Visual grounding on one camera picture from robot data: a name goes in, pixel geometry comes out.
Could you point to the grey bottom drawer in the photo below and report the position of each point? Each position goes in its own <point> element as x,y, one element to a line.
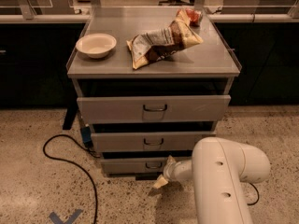
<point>133,166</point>

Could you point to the white ceramic bowl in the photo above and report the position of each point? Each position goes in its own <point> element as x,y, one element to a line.
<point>96,46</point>

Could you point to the grey metal drawer cabinet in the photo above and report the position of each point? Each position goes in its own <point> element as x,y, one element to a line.
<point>205,69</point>

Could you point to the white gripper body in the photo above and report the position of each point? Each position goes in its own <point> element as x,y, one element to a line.
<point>169,173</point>

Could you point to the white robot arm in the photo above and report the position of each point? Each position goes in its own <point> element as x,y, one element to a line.
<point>217,169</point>

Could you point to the grey middle drawer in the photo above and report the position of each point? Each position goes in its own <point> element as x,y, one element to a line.
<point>159,141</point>

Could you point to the red snack bag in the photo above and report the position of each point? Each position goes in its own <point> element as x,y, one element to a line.
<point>190,16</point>

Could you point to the crumpled brown chip bag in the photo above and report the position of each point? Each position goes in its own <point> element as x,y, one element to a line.
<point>156,45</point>

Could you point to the grey drawer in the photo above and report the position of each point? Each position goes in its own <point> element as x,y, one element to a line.
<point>152,108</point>
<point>159,141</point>
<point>133,166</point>

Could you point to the blue power adapter box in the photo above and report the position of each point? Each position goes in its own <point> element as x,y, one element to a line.
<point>86,137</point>

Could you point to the grey top drawer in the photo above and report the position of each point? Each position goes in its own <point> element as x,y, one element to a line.
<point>152,108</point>

